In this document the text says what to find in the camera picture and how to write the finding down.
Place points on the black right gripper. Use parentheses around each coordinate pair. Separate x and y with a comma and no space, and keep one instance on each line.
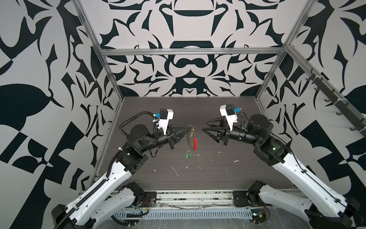
(225,135)

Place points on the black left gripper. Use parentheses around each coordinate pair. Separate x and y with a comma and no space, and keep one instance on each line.
(174,137)

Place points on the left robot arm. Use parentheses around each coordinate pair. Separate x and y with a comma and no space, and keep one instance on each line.
(97,204)

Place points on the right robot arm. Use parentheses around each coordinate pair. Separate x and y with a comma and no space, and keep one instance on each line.
(322,207)

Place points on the small circuit board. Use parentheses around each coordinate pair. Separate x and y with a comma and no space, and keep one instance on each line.
(260,216)

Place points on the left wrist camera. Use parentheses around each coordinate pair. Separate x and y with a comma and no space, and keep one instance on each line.
(162,119)

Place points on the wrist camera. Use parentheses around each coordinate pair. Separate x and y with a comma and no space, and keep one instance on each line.
(162,119)
(230,112)

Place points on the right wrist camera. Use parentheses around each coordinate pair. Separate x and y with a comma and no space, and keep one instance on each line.
(230,112)

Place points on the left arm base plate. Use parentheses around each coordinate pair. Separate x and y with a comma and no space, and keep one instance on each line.
(147,199)

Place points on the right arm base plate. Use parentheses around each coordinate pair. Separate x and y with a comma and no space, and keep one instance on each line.
(244,198)

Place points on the slotted cable duct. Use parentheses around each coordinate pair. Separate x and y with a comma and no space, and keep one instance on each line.
(155,214)

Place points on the wall hook rack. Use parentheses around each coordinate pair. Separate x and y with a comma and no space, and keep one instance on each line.
(335,98)

